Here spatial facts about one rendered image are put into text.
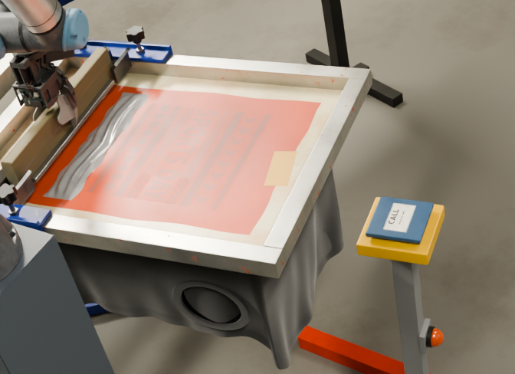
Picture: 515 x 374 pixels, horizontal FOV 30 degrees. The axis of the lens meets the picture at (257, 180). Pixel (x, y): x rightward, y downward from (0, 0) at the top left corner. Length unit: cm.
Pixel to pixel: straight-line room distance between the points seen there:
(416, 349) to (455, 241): 112
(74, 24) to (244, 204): 46
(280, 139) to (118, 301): 50
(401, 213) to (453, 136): 172
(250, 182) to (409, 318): 41
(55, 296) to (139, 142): 59
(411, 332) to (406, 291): 12
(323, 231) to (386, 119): 137
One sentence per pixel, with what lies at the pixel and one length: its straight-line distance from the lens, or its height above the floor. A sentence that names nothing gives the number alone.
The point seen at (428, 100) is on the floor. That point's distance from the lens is 362.
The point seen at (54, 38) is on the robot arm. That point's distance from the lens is 177.
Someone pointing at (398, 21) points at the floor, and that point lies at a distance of 409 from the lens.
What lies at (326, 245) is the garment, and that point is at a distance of 226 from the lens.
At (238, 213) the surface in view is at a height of 95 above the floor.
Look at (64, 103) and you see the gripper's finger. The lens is 205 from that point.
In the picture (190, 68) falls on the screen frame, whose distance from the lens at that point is 220.
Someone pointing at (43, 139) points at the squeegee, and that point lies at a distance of 203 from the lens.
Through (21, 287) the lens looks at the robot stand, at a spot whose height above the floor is 118.
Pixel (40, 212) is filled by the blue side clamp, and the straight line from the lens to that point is 190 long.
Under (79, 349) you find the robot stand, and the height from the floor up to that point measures 98.
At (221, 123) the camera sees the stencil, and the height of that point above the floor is 95.
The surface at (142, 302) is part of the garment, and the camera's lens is 208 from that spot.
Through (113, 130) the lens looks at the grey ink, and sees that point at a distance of 212.
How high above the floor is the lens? 216
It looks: 40 degrees down
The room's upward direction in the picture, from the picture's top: 13 degrees counter-clockwise
